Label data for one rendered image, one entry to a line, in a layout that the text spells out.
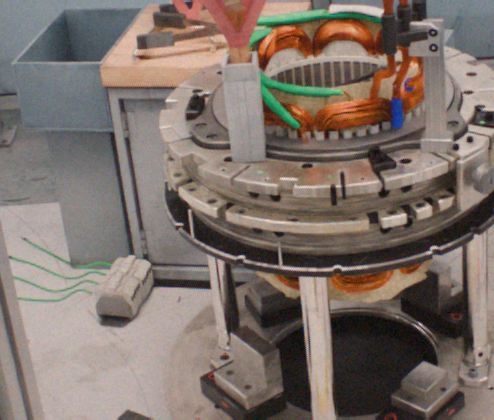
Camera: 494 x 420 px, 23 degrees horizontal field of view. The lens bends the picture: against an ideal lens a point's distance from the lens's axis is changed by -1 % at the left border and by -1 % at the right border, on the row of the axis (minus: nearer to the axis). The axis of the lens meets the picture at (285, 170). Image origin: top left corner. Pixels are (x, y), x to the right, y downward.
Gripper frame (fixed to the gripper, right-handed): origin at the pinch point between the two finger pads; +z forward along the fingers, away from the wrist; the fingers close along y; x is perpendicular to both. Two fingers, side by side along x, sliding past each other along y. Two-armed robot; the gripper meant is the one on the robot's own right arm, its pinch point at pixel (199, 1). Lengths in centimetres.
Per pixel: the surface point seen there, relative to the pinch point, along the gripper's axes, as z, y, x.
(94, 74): 3.5, 12.2, -9.4
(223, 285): 19.3, 29.0, 6.9
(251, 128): -4.3, 40.1, 14.3
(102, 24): 4.3, -4.2, -13.7
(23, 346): -8, 76, 8
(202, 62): 2.1, 12.4, 3.0
